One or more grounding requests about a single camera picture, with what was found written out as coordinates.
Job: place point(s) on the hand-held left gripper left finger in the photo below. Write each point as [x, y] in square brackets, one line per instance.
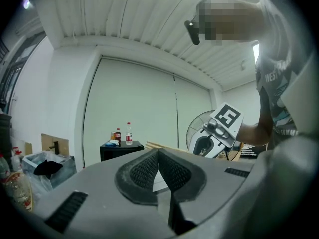
[139, 178]

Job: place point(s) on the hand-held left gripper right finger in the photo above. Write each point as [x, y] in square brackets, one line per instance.
[182, 177]

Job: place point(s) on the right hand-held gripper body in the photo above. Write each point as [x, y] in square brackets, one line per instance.
[224, 123]

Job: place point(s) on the black mini fridge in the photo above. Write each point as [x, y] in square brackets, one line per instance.
[119, 152]

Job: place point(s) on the person's right forearm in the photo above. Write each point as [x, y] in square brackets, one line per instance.
[256, 133]

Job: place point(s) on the standing fan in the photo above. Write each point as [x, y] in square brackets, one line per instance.
[197, 128]

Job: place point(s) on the black white striped object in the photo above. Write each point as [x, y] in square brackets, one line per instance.
[248, 149]

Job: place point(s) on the wooden planks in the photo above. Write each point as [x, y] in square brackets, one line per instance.
[159, 145]

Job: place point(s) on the blue white packet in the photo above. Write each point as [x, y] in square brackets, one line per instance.
[112, 143]

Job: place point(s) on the clear bottle red label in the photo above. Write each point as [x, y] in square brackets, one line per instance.
[128, 134]

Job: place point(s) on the dark drink bottle red cap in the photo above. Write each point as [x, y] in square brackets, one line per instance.
[118, 136]

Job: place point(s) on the small orange drink bottle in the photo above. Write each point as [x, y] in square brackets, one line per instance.
[113, 136]

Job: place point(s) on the person's grey printed t-shirt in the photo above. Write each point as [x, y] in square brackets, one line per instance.
[276, 83]

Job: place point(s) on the white roller blind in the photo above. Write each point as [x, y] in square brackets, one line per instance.
[139, 103]

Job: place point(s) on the grey bin with plastic bag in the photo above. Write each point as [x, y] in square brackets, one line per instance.
[62, 169]

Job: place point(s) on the black faucet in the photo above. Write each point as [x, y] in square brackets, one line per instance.
[54, 147]

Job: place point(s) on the black cloth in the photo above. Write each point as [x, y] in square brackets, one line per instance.
[47, 168]

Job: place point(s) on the brown cardboard sheet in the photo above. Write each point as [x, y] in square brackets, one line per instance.
[49, 141]

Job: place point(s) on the person's head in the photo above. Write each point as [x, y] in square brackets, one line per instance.
[229, 19]

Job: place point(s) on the pile of empty plastic bottles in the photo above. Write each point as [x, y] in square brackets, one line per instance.
[17, 183]

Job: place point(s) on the black cabinet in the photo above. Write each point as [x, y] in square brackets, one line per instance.
[5, 133]

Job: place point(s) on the dark framed window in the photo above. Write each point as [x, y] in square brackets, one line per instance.
[17, 63]

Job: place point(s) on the round ceiling lamp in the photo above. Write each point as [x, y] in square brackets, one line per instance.
[27, 4]

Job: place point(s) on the black head-mounted camera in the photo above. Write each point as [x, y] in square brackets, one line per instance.
[193, 32]

